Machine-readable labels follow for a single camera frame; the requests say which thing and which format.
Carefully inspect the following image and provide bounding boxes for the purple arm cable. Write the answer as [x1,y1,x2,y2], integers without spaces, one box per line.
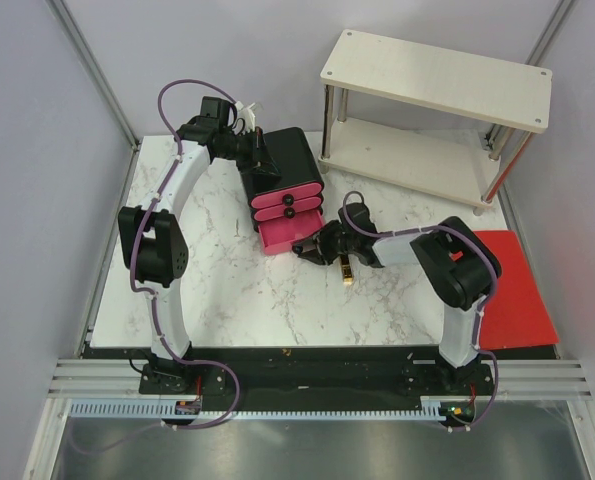
[341,191,501,432]
[66,79,251,454]

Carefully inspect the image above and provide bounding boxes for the pink drawer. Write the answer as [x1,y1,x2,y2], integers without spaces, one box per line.
[253,195,323,222]
[258,209,324,256]
[248,180,325,210]

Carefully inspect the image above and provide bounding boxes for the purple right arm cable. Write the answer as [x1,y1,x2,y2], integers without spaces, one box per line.
[341,191,501,432]

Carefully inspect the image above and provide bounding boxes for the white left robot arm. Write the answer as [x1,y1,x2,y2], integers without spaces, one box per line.
[118,116,279,393]

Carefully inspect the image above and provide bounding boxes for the white cable duct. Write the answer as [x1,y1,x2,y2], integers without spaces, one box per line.
[69,398,468,421]

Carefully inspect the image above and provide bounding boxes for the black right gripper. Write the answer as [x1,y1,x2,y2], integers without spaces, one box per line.
[295,219,358,266]

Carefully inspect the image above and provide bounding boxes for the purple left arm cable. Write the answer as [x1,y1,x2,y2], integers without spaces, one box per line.
[66,79,251,454]

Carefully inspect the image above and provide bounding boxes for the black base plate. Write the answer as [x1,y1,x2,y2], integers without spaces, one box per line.
[79,344,561,414]

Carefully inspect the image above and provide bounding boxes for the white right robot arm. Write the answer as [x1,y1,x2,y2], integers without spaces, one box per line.
[292,202,502,394]

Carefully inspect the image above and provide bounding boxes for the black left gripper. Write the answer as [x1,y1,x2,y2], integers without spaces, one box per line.
[218,131,281,182]

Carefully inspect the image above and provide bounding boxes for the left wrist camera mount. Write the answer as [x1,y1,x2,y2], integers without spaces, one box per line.
[235,101,263,133]

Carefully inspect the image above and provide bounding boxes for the pink top drawer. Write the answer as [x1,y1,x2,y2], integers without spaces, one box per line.
[248,180,325,210]

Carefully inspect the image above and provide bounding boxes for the white two-tier shelf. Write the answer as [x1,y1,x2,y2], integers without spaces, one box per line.
[320,29,553,211]

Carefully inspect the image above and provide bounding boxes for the pink bottom drawer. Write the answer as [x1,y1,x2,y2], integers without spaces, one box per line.
[258,209,324,256]

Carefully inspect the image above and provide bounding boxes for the red board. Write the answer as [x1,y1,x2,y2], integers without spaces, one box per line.
[476,230,559,350]

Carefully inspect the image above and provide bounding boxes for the black drawer cabinet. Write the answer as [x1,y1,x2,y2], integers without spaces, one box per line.
[240,127,324,232]

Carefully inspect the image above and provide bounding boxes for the gold black lipstick case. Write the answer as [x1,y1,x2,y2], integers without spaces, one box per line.
[339,254,354,286]

